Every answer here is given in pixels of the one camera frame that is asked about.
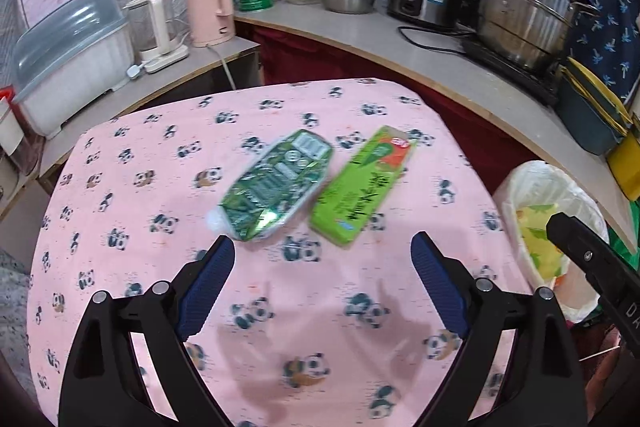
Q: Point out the white power plug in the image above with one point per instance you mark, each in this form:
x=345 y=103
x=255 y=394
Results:
x=136 y=71

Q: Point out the yellow-green snack bag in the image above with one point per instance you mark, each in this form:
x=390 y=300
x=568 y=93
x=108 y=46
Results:
x=540 y=242

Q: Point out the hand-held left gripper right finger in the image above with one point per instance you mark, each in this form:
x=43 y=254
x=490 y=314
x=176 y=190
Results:
x=440 y=287

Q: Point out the light green paper box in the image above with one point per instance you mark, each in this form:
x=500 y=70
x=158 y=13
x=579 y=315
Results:
x=360 y=192

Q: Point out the green foil snack packet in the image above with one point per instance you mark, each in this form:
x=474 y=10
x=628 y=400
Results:
x=270 y=187

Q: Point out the dark red cabinet curtain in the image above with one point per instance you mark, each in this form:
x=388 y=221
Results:
x=350 y=62

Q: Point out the black induction cooker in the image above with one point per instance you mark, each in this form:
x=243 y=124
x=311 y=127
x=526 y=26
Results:
x=500 y=67

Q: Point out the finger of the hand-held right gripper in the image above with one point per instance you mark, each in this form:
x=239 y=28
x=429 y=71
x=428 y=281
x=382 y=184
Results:
x=580 y=247

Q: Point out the yellow plastic container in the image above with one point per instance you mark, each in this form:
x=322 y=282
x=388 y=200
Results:
x=625 y=167

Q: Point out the white dish box clear lid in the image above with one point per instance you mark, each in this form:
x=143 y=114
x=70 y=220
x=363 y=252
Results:
x=75 y=72

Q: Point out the red and white container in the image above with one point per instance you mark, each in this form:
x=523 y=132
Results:
x=10 y=127

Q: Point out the large steel steamer pot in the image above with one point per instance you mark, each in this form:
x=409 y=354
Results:
x=525 y=22

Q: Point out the pink electric kettle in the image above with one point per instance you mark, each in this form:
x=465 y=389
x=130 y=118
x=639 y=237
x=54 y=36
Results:
x=207 y=7

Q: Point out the bin with white bag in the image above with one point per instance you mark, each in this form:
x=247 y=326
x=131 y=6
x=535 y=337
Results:
x=530 y=187

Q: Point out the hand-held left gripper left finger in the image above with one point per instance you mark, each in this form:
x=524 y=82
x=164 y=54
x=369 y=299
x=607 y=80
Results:
x=210 y=287

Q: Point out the dark teal basin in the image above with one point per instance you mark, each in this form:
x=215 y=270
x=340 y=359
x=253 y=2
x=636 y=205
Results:
x=585 y=122

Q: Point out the pink panda print tablecloth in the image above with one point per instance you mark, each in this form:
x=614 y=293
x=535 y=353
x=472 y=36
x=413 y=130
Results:
x=150 y=157

